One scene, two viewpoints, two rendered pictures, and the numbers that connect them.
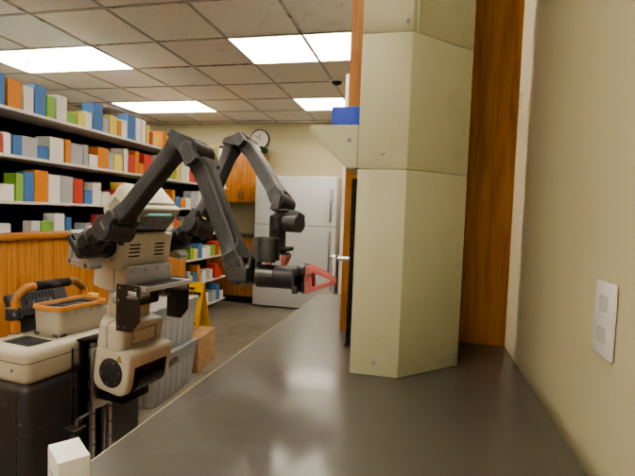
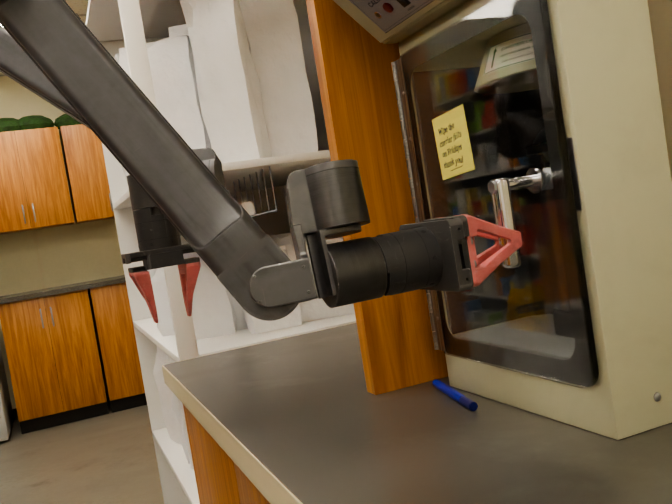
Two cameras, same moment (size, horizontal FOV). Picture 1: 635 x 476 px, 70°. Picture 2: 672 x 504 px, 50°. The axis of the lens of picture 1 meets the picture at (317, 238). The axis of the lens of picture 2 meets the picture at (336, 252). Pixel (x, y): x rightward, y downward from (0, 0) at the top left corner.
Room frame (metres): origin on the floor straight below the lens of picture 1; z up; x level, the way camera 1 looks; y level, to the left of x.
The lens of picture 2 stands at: (0.60, 0.50, 1.20)
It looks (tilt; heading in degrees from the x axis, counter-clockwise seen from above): 3 degrees down; 326
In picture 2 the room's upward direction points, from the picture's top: 9 degrees counter-clockwise
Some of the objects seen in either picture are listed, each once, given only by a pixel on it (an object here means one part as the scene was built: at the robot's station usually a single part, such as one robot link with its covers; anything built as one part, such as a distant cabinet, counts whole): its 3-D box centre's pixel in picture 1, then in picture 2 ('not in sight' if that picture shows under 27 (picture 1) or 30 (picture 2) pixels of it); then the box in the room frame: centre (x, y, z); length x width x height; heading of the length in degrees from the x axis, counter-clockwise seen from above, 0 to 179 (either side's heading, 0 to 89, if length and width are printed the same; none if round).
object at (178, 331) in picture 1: (153, 322); not in sight; (3.19, 1.14, 0.49); 0.60 x 0.42 x 0.33; 167
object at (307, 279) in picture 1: (318, 279); (472, 247); (1.11, -0.01, 1.15); 0.09 x 0.07 x 0.07; 77
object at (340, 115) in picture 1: (351, 127); not in sight; (1.30, -0.09, 1.56); 0.10 x 0.10 x 0.09; 77
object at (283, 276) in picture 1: (290, 277); (409, 260); (1.13, 0.06, 1.14); 0.10 x 0.07 x 0.07; 167
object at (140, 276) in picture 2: not in sight; (160, 287); (1.57, 0.15, 1.14); 0.07 x 0.07 x 0.09; 78
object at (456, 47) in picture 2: (359, 259); (482, 197); (1.20, -0.11, 1.19); 0.30 x 0.01 x 0.40; 167
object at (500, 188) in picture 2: (340, 272); (518, 218); (1.10, -0.06, 1.17); 0.05 x 0.03 x 0.10; 77
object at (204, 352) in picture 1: (189, 347); not in sight; (3.79, 1.04, 0.14); 0.41 x 0.32 x 0.28; 173
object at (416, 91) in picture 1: (413, 209); (559, 71); (1.17, -0.24, 1.33); 0.32 x 0.25 x 0.77; 167
